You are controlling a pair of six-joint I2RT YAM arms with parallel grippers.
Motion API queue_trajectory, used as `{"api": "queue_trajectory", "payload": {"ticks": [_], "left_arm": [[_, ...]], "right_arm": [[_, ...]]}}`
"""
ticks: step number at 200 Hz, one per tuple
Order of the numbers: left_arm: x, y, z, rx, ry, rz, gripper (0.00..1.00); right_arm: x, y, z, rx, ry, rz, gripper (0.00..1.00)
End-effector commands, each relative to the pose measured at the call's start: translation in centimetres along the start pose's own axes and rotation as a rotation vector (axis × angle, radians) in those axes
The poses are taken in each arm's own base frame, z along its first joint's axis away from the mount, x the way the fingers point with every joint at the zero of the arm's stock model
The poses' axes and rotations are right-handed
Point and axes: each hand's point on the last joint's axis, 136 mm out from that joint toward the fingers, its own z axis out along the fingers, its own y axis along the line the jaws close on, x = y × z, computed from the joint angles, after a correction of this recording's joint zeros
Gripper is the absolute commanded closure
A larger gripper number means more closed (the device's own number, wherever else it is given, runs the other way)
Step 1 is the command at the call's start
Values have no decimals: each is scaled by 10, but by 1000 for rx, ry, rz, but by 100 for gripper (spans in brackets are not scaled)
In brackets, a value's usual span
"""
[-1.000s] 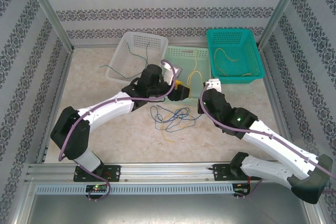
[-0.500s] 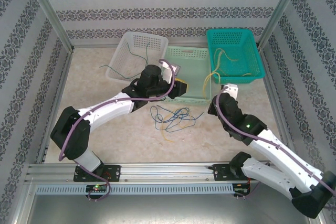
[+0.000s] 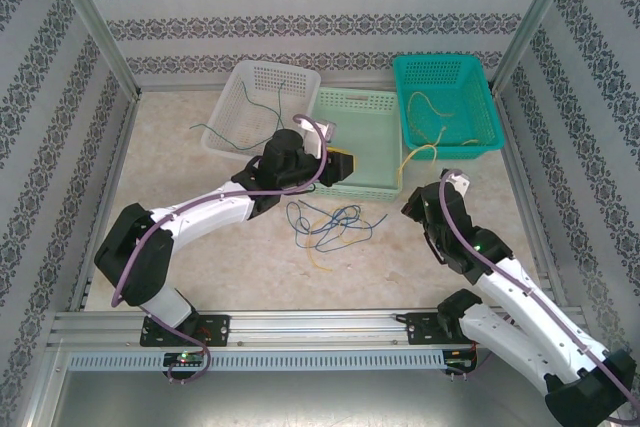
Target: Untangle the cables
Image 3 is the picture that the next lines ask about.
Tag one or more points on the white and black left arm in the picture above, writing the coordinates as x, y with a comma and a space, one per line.
210, 212

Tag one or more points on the white plastic mesh basket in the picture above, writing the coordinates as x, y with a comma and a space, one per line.
235, 127

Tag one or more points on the small green circuit board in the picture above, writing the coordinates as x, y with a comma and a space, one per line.
460, 365
185, 358

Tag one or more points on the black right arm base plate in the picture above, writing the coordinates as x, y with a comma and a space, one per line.
420, 329

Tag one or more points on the teal plastic mesh basket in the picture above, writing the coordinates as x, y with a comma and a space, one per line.
465, 107

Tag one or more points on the aluminium mounting rail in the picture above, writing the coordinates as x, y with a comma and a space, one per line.
320, 327

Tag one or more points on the mint green perforated basket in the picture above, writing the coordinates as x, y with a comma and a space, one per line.
370, 147

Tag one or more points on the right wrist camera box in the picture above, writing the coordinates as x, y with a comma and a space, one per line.
460, 181

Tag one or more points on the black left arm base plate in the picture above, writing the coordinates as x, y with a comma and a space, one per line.
215, 329

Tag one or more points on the aluminium frame post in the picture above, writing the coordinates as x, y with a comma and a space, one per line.
537, 17
90, 17

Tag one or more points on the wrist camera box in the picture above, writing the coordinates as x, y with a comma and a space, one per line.
460, 181
320, 134

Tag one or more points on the grey metal sheet panel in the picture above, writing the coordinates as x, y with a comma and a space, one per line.
320, 402

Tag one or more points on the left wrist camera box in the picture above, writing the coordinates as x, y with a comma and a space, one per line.
320, 134

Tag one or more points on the aluminium side rail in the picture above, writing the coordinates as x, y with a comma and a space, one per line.
530, 192
107, 192

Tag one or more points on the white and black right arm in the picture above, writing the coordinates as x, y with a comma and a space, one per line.
525, 307

